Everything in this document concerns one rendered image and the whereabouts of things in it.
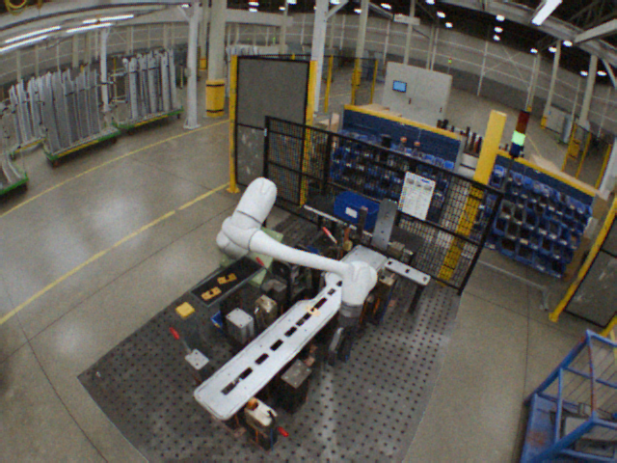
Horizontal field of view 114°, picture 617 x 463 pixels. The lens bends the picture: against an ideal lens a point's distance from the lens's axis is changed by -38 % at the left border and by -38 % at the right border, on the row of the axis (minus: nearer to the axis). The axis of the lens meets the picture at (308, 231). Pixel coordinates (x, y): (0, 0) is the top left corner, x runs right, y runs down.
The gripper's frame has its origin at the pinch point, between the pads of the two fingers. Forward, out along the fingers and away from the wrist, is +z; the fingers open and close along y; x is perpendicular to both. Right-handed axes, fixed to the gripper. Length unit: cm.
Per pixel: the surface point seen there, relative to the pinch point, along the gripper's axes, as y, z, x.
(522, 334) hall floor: -230, 34, 115
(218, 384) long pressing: 35, 16, -33
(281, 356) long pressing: 9.3, 5.7, -22.3
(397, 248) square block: -81, -41, -8
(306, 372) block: 11.4, 6.3, -7.9
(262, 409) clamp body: 35.7, 14.0, -9.8
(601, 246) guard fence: -234, -75, 186
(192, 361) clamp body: 40, 9, -44
